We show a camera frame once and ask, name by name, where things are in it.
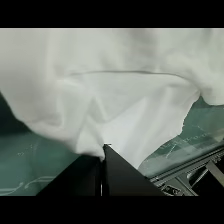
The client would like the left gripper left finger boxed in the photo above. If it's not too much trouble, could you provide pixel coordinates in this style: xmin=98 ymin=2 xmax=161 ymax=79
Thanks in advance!
xmin=37 ymin=153 xmax=103 ymax=197

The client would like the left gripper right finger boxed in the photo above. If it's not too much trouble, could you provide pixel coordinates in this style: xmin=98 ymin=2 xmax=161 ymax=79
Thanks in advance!
xmin=102 ymin=144 xmax=165 ymax=197

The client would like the white T-shirt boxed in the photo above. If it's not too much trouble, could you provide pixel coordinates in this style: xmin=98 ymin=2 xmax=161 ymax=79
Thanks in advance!
xmin=0 ymin=28 xmax=224 ymax=170

